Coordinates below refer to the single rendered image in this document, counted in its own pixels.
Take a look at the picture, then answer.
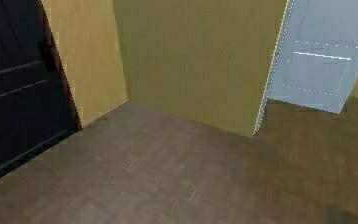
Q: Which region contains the black room door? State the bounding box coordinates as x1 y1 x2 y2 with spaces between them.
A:
0 0 84 186

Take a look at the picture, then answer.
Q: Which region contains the black door handle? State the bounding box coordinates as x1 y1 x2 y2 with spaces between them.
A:
36 40 57 73

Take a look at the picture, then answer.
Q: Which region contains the pale grey room door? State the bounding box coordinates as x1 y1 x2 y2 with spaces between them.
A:
254 0 358 134

